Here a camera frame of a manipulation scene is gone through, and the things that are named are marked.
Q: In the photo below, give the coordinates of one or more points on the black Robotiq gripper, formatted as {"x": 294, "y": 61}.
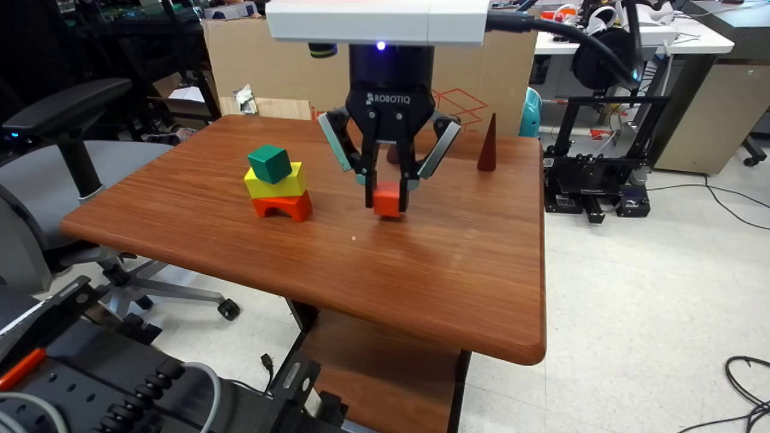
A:
{"x": 390, "y": 96}

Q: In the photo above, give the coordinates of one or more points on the orange cube block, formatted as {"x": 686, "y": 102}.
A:
{"x": 387, "y": 202}

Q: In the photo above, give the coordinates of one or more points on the brown cone block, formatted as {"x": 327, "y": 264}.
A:
{"x": 487, "y": 146}

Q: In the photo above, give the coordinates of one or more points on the yellow block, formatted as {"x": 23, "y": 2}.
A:
{"x": 278, "y": 188}

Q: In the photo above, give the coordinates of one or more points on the green cube block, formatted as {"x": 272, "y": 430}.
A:
{"x": 270, "y": 164}

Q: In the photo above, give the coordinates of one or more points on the orange arch block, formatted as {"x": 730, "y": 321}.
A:
{"x": 280, "y": 204}

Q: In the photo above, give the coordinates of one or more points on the wooden table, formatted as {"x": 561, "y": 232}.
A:
{"x": 361, "y": 264}

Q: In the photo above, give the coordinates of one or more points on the small open cardboard box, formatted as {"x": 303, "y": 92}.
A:
{"x": 272, "y": 107}

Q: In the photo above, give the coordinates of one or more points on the teal object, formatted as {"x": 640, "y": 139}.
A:
{"x": 529, "y": 111}

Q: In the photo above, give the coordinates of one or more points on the large cardboard sheet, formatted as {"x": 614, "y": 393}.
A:
{"x": 266, "y": 63}

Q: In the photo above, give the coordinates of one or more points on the black 3D printer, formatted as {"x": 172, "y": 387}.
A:
{"x": 593, "y": 158}

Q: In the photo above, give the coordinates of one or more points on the white background table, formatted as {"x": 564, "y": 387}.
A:
{"x": 689, "y": 39}

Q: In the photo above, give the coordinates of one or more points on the beige cabinet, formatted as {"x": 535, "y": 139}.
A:
{"x": 714, "y": 111}

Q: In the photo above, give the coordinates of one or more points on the grey office chair black armrest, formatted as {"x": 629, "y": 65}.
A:
{"x": 48, "y": 182}

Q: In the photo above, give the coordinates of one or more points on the black mounting platform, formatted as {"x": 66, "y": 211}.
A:
{"x": 104, "y": 384}

